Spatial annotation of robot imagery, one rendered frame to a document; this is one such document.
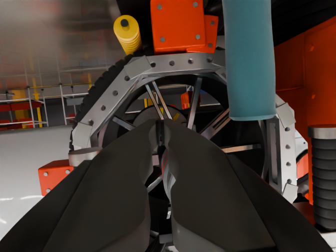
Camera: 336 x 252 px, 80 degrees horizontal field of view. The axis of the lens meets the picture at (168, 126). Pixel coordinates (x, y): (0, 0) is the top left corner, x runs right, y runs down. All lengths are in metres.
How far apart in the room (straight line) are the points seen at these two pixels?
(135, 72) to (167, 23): 0.13
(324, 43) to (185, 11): 0.37
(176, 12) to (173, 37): 0.05
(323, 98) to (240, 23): 0.35
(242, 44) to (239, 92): 0.08
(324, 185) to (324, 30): 0.43
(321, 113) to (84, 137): 0.62
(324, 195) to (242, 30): 0.29
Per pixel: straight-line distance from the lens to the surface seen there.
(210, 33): 0.53
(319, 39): 0.70
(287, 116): 0.58
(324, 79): 0.67
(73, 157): 0.28
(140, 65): 0.49
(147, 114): 1.05
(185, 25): 0.51
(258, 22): 0.42
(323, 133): 0.35
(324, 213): 0.39
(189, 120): 0.59
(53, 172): 0.56
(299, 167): 4.21
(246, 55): 0.40
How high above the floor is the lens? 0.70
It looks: 5 degrees up
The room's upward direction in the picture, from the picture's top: 175 degrees clockwise
